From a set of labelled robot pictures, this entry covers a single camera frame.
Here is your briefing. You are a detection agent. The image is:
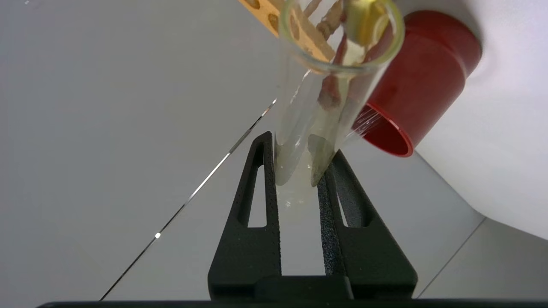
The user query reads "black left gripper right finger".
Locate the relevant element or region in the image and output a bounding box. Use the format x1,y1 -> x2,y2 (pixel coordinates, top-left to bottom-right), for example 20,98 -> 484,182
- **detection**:
318,149 -> 418,299

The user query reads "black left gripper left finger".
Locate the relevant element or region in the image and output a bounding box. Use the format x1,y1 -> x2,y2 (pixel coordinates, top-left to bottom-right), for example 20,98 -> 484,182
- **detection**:
208,131 -> 282,300

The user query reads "glass test tube yellow pigment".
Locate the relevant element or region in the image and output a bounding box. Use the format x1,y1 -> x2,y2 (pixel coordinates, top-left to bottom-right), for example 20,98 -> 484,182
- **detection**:
274,0 -> 405,223

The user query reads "wooden test tube rack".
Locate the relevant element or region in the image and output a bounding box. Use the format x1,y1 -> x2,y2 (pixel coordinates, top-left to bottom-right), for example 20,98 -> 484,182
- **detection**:
238,0 -> 356,62

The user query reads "dark red plastic cup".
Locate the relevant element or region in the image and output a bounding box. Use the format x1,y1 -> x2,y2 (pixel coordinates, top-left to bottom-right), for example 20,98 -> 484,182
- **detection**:
342,11 -> 482,157

